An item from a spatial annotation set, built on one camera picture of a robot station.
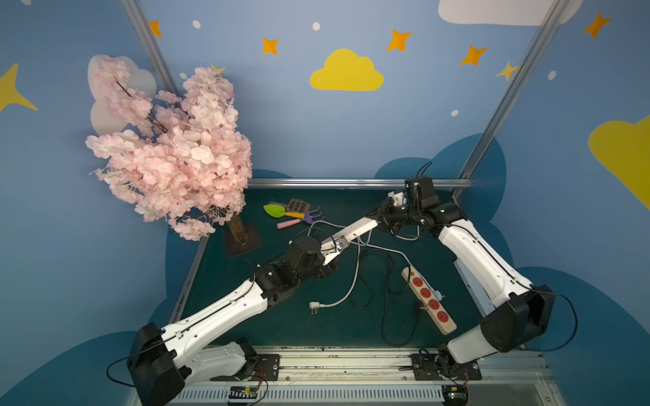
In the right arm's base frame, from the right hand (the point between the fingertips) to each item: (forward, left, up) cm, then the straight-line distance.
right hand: (367, 213), depth 76 cm
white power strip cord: (-20, +15, -26) cm, 36 cm away
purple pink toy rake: (+19, +22, -28) cm, 40 cm away
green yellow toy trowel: (+23, +37, -29) cm, 52 cm away
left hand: (-8, +12, -4) cm, 15 cm away
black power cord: (-15, -9, -27) cm, 32 cm away
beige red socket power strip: (-16, -24, -27) cm, 39 cm away
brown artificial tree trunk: (+4, +47, -18) cm, 51 cm away
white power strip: (-17, +10, +7) cm, 21 cm away
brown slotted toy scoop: (+25, +30, -27) cm, 47 cm away
